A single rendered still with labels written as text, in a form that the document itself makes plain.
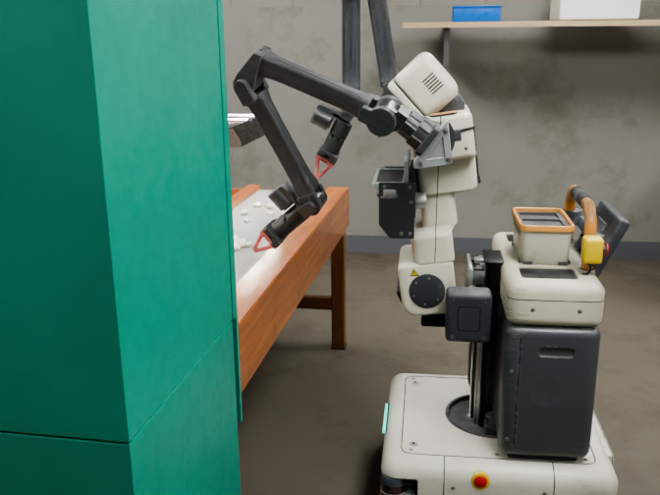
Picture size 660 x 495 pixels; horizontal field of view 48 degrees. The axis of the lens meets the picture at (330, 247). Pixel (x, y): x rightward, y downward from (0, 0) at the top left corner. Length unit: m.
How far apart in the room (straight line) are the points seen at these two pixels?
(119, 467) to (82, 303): 0.27
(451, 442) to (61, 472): 1.30
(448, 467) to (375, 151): 3.06
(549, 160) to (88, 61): 4.16
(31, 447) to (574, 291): 1.35
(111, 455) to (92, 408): 0.08
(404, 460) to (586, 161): 3.19
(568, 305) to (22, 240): 1.38
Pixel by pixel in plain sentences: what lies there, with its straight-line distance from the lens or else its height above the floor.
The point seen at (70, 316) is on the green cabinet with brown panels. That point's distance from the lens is 1.18.
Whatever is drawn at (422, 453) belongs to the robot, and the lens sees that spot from 2.24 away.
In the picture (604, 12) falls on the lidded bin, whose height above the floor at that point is 1.53.
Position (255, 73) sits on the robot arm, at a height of 1.34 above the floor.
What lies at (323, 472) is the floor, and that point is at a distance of 2.66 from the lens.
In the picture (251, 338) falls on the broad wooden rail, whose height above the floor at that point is 0.68.
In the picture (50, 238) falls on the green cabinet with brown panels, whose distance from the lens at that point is 1.15.
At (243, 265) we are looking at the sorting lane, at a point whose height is 0.74.
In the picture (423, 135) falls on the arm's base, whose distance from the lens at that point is 1.92.
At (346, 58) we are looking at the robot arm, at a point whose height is 1.37.
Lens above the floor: 1.45
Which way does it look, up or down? 16 degrees down
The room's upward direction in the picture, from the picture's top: 1 degrees counter-clockwise
